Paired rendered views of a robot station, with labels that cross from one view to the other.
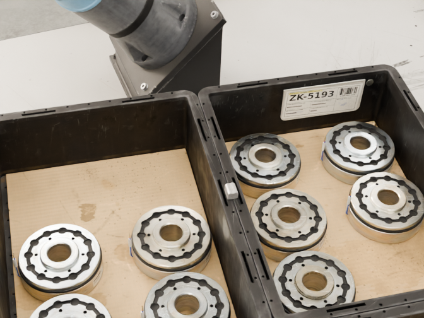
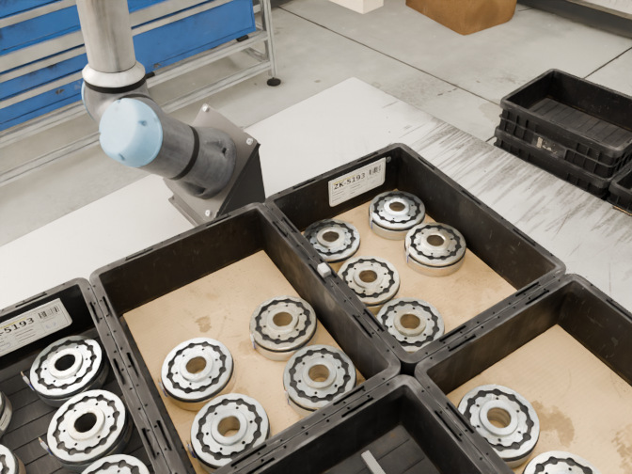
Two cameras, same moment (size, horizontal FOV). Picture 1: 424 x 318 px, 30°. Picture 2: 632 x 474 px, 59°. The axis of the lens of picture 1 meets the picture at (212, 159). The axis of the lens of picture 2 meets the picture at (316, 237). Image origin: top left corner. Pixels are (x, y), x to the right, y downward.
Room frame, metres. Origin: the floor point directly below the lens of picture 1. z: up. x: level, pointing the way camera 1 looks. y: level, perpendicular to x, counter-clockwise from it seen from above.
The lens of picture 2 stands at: (0.11, 0.11, 1.54)
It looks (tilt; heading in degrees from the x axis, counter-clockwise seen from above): 44 degrees down; 347
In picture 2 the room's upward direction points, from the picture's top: 4 degrees counter-clockwise
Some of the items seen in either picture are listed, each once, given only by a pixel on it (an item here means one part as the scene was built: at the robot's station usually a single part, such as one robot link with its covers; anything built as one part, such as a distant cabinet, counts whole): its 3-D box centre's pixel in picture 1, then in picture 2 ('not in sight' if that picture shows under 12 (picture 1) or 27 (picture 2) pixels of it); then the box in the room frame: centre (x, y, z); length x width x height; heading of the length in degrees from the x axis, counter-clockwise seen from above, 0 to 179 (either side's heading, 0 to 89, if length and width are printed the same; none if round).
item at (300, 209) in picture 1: (288, 215); (368, 276); (0.67, -0.10, 0.86); 0.05 x 0.05 x 0.01
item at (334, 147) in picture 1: (359, 146); (397, 209); (0.81, -0.21, 0.86); 0.10 x 0.10 x 0.01
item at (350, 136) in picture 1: (359, 144); (397, 207); (0.81, -0.21, 0.86); 0.05 x 0.05 x 0.01
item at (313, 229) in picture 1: (288, 217); (368, 278); (0.67, -0.10, 0.86); 0.10 x 0.10 x 0.01
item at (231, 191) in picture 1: (231, 190); (323, 270); (0.65, -0.03, 0.94); 0.02 x 0.01 x 0.01; 15
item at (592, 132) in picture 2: not in sight; (563, 164); (1.35, -1.06, 0.37); 0.40 x 0.30 x 0.45; 24
